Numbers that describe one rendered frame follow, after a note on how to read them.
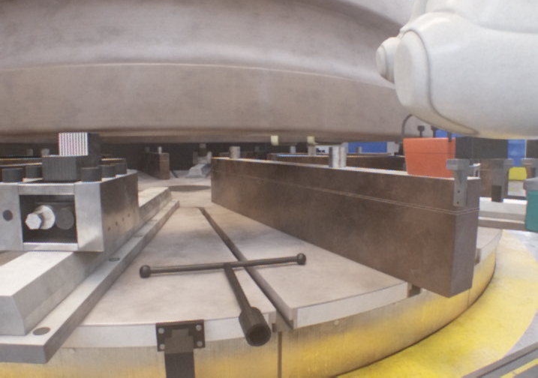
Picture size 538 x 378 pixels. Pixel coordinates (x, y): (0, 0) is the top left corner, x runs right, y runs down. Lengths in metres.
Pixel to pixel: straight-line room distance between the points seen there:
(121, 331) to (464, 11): 1.01
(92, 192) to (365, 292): 0.92
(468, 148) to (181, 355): 0.77
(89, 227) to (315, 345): 0.80
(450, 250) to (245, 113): 0.93
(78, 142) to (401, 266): 1.24
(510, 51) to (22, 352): 1.01
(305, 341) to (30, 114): 1.37
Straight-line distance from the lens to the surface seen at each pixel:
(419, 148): 1.21
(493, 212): 2.37
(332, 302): 1.13
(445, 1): 0.49
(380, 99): 1.95
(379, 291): 1.24
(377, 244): 1.36
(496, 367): 0.90
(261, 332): 0.94
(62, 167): 1.26
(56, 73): 1.60
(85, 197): 1.14
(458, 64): 0.42
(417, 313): 1.50
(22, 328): 0.94
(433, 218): 1.19
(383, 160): 3.40
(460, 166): 0.78
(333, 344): 1.24
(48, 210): 1.28
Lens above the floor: 0.78
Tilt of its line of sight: 5 degrees down
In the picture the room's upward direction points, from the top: straight up
